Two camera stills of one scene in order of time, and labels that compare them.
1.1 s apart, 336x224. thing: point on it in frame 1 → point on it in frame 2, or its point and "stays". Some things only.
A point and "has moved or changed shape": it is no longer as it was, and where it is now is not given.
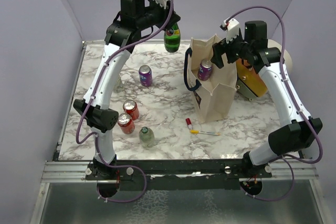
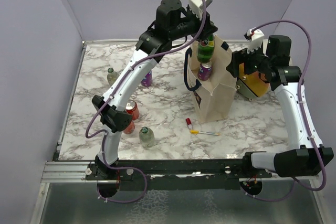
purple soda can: [146, 75] stays
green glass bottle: [172, 39] has moved or changed shape
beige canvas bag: [214, 97] stays
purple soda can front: [205, 70] stays
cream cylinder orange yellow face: [249, 82] stays
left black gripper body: [153, 13] → [191, 24]
